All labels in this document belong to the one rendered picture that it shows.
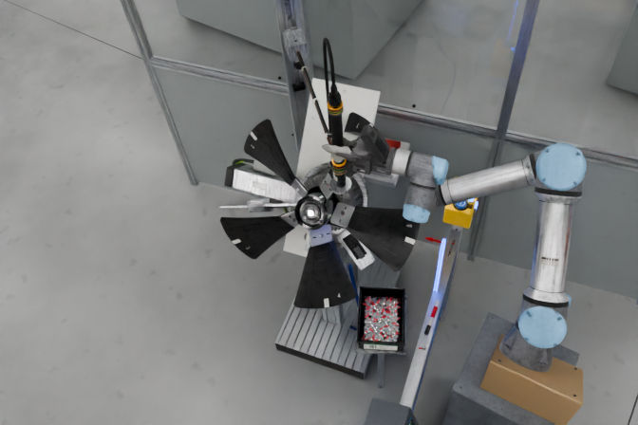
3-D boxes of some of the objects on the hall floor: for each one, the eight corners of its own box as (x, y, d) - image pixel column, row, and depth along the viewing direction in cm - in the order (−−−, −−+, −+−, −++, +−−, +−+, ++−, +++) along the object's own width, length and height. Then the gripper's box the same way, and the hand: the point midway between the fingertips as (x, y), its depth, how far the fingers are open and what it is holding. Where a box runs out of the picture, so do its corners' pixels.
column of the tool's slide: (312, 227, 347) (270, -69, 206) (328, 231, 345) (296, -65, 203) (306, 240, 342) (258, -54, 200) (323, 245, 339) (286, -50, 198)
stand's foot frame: (320, 249, 338) (319, 241, 331) (400, 272, 325) (400, 265, 319) (276, 349, 303) (274, 342, 297) (364, 379, 290) (364, 373, 284)
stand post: (328, 319, 311) (313, 218, 240) (344, 324, 309) (334, 224, 237) (324, 326, 309) (309, 227, 237) (341, 332, 306) (330, 232, 235)
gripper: (387, 185, 175) (319, 168, 181) (399, 157, 181) (331, 141, 187) (387, 167, 168) (316, 149, 174) (400, 138, 175) (330, 121, 180)
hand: (328, 139), depth 178 cm, fingers closed on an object, 4 cm apart
